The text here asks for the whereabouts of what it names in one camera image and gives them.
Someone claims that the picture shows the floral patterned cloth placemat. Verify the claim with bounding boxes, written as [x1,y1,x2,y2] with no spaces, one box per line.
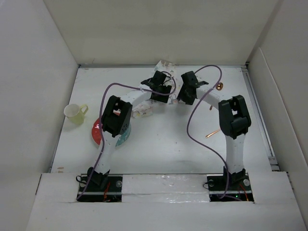
[131,60,182,118]

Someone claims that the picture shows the copper spoon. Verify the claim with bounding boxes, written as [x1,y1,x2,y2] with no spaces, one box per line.
[208,82,223,111]

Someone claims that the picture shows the copper fork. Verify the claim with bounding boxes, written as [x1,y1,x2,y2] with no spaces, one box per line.
[205,129,221,139]

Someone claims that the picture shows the red and teal plate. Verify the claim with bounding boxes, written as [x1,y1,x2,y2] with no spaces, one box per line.
[91,118,131,147]

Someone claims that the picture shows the pale green mug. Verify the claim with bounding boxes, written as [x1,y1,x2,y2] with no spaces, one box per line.
[64,104,89,125]

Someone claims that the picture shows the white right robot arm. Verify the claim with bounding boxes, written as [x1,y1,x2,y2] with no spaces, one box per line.
[177,71,251,190]

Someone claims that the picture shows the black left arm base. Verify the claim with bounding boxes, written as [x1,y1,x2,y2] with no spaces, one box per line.
[76,167,123,203]

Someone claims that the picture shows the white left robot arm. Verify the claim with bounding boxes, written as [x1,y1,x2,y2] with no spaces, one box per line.
[88,71,176,191]

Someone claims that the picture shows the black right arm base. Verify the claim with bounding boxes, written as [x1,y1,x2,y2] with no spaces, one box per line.
[203,167,254,202]

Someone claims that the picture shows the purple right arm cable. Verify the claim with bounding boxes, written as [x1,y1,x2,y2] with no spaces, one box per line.
[187,64,238,200]

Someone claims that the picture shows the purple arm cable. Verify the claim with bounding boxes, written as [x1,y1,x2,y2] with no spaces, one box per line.
[76,71,176,202]
[187,64,238,200]

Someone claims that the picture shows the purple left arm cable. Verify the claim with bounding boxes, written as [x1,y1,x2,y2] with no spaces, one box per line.
[76,71,176,202]

